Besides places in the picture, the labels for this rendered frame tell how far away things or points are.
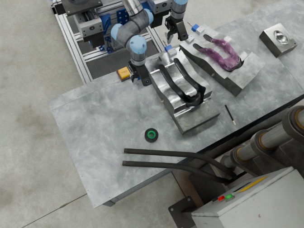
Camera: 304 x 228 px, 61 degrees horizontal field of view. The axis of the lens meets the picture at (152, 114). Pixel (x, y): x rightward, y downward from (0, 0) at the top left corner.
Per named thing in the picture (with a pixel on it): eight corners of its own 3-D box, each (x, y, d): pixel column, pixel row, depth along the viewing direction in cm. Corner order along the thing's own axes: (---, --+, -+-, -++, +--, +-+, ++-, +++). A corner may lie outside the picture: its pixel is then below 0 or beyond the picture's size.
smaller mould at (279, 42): (258, 36, 183) (263, 30, 176) (275, 29, 186) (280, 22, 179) (276, 58, 177) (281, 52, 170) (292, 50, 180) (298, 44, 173)
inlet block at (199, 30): (184, 26, 179) (185, 21, 174) (189, 22, 180) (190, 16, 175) (198, 37, 176) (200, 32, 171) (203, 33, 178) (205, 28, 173)
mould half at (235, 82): (178, 49, 175) (181, 39, 165) (202, 28, 183) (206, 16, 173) (235, 97, 164) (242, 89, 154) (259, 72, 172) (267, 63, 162)
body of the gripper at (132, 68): (140, 62, 143) (140, 49, 132) (147, 74, 140) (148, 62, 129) (127, 68, 141) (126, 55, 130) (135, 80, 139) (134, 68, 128)
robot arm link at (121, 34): (125, 26, 130) (141, 39, 127) (109, 39, 126) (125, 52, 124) (125, 15, 122) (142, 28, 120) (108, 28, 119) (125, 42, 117)
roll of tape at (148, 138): (148, 145, 150) (149, 143, 146) (141, 133, 152) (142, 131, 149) (160, 138, 151) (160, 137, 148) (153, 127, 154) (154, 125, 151)
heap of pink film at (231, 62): (196, 51, 168) (198, 44, 161) (213, 36, 173) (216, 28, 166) (227, 76, 163) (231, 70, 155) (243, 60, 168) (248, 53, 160)
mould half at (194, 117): (143, 69, 168) (143, 58, 155) (177, 54, 173) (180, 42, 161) (182, 135, 153) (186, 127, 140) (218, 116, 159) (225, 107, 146)
